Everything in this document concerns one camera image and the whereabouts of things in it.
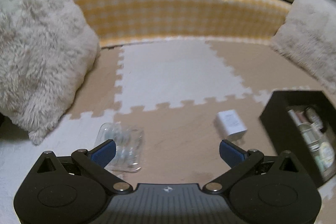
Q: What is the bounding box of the yellow gingham mattress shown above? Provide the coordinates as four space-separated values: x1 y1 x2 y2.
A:
74 0 291 48

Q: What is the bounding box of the clear plastic container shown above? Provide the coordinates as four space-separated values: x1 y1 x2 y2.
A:
94 122 144 173

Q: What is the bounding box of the brown nail polish bottle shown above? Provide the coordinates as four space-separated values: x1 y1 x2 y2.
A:
288 109 307 127

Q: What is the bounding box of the round yellow tin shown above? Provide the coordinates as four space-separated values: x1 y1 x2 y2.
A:
311 141 335 172

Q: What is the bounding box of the white USB charger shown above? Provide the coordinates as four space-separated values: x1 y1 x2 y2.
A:
214 109 247 141

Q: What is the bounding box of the black cardboard box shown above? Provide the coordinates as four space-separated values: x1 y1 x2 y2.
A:
260 90 335 187

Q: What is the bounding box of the right white fluffy pillow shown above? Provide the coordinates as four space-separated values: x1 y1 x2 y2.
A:
271 0 335 94

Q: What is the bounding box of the UV gel polish box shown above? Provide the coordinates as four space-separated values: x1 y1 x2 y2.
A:
303 107 326 133

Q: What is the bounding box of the white fluffy pillow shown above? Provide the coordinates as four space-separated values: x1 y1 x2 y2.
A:
271 0 335 94
1 0 100 145

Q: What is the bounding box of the left white fluffy pillow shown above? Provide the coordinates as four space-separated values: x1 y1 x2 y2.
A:
1 0 100 145

